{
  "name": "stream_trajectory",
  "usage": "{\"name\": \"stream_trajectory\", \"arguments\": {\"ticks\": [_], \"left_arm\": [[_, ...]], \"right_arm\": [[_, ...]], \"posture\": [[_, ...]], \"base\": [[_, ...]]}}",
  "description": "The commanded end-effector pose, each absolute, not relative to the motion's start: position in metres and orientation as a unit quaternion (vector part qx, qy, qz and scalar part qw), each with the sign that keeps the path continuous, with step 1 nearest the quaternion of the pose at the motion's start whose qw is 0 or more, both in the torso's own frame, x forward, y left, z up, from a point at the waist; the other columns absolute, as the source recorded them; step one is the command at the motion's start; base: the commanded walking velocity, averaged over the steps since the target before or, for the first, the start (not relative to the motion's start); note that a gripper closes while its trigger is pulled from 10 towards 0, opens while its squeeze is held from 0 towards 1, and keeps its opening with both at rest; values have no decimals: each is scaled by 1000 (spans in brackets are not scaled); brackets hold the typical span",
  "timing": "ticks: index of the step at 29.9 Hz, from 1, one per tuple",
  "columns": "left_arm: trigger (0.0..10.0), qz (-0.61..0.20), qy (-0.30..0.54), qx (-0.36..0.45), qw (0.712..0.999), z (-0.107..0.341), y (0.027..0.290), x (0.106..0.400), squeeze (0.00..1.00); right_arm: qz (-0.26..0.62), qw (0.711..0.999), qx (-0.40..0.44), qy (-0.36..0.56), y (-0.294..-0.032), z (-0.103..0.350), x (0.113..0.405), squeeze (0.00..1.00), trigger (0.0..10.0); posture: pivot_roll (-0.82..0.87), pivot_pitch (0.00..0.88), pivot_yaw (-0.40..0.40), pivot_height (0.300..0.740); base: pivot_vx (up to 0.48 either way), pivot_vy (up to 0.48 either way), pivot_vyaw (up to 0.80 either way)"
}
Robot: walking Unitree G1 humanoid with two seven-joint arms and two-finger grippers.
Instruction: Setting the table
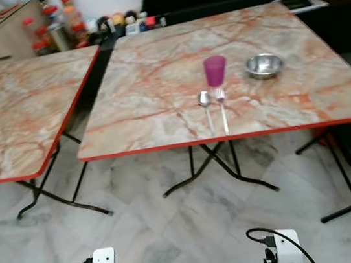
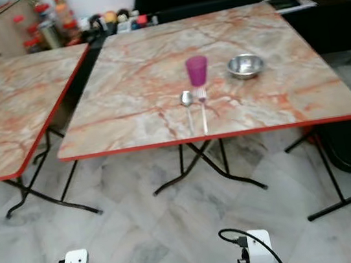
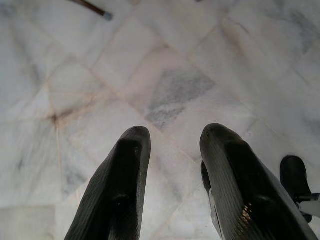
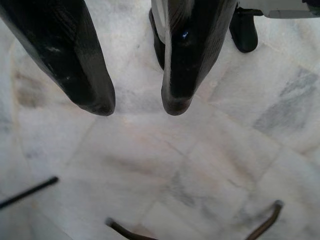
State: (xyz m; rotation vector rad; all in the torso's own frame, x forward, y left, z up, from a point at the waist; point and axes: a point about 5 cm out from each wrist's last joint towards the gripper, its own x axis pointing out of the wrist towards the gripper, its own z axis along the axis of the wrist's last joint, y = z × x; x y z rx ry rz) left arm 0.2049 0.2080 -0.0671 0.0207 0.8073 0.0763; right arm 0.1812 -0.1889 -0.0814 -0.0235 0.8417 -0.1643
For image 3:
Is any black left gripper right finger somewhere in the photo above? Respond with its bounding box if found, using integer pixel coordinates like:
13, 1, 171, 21
199, 122, 318, 240

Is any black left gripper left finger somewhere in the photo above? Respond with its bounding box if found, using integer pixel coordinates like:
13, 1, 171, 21
64, 126, 152, 240

